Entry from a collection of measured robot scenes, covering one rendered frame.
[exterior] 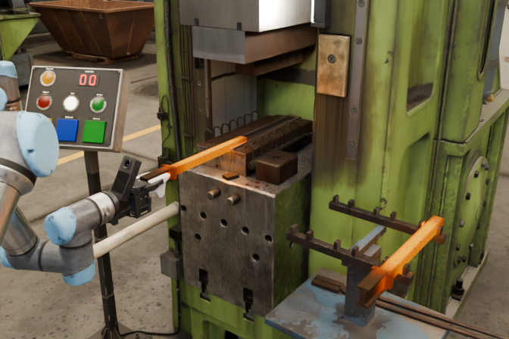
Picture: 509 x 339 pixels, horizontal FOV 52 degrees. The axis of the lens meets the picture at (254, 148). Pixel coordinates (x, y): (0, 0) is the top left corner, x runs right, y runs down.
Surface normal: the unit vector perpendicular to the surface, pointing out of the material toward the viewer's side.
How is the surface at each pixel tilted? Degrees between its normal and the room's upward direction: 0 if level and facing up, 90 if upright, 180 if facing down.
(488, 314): 0
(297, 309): 0
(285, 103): 90
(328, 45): 90
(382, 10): 90
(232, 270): 90
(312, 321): 0
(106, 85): 60
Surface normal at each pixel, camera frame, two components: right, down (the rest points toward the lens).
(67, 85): -0.15, -0.17
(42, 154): 1.00, -0.06
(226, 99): 0.82, 0.20
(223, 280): -0.58, 0.29
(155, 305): 0.00, -0.94
